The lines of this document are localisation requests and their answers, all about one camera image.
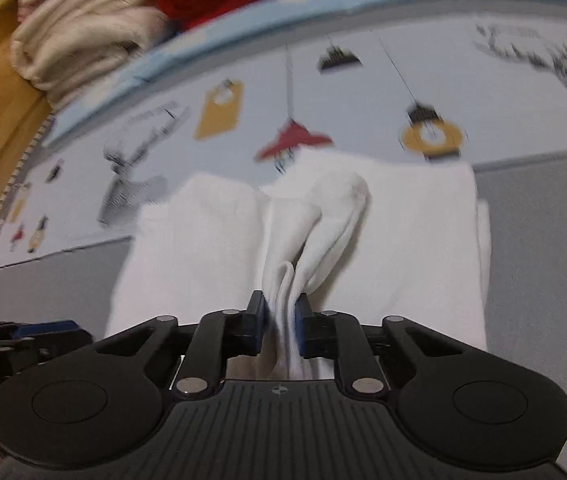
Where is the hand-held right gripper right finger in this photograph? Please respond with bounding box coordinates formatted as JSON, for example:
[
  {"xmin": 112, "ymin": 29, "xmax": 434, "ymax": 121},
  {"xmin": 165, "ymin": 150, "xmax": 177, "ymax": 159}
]
[{"xmin": 293, "ymin": 293, "xmax": 465, "ymax": 401}]

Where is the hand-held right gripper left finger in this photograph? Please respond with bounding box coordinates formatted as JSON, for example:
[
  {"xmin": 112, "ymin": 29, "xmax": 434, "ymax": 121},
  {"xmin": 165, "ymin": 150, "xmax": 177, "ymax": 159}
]
[{"xmin": 91, "ymin": 290, "xmax": 269, "ymax": 401}]

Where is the white cloth garment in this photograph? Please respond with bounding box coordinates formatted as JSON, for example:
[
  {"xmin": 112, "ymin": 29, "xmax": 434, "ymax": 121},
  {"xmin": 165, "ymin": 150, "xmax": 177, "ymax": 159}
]
[{"xmin": 106, "ymin": 152, "xmax": 492, "ymax": 383}]

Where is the cream folded clothes pile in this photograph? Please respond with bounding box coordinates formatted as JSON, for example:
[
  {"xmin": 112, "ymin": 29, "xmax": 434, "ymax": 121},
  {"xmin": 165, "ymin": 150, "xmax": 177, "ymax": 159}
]
[{"xmin": 10, "ymin": 0, "xmax": 172, "ymax": 112}]

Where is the printed bed sheet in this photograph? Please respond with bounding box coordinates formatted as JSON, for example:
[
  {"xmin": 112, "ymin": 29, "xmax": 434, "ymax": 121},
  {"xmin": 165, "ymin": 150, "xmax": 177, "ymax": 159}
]
[{"xmin": 0, "ymin": 0, "xmax": 567, "ymax": 480}]

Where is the light blue bed sheet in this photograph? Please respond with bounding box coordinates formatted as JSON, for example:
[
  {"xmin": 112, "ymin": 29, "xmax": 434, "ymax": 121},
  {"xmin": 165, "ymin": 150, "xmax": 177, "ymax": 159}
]
[{"xmin": 46, "ymin": 0, "xmax": 567, "ymax": 128}]

